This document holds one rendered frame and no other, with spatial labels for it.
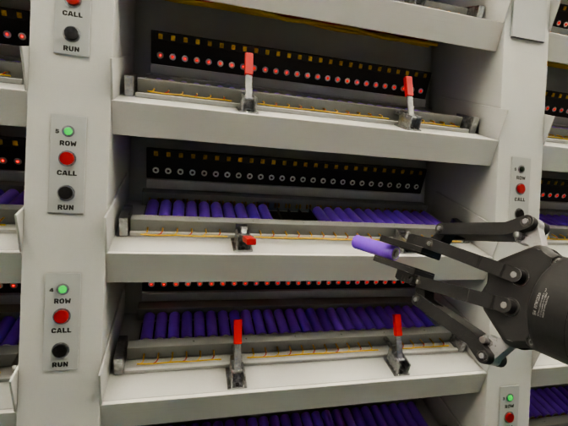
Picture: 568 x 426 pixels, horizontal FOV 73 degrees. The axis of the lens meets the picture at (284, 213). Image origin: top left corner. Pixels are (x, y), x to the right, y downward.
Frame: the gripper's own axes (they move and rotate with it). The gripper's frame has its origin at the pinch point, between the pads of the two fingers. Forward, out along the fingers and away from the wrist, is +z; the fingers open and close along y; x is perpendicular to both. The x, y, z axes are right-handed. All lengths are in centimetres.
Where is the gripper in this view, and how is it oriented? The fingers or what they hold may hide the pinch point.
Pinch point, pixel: (405, 256)
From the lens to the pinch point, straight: 46.2
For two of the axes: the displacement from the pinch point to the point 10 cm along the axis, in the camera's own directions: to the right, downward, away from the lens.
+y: -3.2, 9.5, -0.2
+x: 8.6, 3.0, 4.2
